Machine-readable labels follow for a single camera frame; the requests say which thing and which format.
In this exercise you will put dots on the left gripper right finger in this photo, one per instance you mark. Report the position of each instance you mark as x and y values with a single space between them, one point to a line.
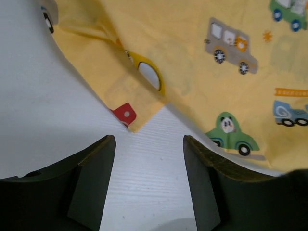
228 197

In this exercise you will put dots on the yellow vehicle-print cloth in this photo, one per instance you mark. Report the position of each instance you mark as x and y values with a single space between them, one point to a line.
238 69

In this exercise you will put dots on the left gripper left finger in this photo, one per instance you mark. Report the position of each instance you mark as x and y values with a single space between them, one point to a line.
68 195

